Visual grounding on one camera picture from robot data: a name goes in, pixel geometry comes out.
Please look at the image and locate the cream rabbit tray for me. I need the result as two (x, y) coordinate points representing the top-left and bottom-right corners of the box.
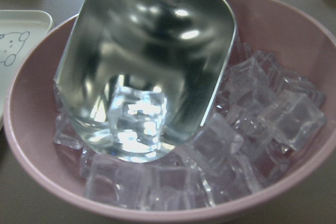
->
(1, 10), (54, 127)

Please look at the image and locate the steel ice scoop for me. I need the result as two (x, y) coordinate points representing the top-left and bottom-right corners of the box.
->
(55, 0), (237, 157)

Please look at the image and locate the clear ice cubes pile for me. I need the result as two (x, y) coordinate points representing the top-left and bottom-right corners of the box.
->
(53, 42), (327, 211)

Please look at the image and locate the single clear ice cube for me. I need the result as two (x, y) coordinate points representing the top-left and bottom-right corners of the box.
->
(108, 86), (167, 154)

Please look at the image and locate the pink bowl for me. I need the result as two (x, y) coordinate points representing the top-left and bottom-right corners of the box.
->
(1, 0), (335, 223)

